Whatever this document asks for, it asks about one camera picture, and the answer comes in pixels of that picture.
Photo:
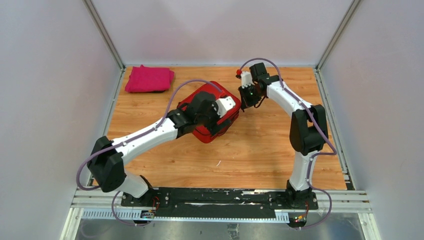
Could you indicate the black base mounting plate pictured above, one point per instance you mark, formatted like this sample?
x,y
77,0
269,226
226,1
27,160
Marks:
x,y
220,203

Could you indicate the pink folded cloth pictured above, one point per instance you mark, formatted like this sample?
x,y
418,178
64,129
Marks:
x,y
145,79

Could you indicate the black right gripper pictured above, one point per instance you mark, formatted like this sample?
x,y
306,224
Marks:
x,y
245,102

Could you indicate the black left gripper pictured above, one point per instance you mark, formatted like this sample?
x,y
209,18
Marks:
x,y
214,127

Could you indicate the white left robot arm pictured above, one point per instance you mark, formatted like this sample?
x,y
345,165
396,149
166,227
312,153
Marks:
x,y
109,157

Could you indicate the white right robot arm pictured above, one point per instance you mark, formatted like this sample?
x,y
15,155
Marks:
x,y
308,123

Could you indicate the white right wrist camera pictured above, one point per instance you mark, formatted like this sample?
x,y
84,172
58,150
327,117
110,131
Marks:
x,y
246,79

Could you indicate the aluminium frame rail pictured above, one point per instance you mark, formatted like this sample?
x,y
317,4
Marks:
x,y
94,14

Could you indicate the black red medicine case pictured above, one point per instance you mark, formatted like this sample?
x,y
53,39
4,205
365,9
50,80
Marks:
x,y
213,110

